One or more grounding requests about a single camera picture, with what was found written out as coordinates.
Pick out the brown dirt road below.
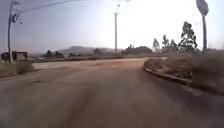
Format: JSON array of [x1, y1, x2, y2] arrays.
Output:
[[0, 57, 224, 128]]

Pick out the dark low building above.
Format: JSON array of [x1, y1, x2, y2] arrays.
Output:
[[0, 50, 29, 62]]

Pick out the row of trees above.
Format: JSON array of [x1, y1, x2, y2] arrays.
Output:
[[151, 20, 200, 54]]

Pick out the tall pale utility pole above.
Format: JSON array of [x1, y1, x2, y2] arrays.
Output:
[[113, 3, 120, 55]]

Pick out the road sign on post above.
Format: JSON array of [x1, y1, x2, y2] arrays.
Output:
[[195, 0, 210, 52]]

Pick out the dry grass patch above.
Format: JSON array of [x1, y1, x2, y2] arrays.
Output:
[[0, 60, 35, 79]]

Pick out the utility pole with fittings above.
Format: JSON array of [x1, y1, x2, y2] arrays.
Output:
[[6, 0, 24, 64]]

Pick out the stone kerb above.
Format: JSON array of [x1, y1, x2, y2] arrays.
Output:
[[143, 66, 224, 98]]

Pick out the dark bushes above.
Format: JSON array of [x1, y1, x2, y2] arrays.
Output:
[[42, 49, 66, 59], [120, 44, 154, 56]]

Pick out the dry scrub verge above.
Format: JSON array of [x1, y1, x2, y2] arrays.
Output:
[[143, 49, 224, 94]]

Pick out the distant hill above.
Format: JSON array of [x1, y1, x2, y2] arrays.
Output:
[[56, 45, 125, 56]]

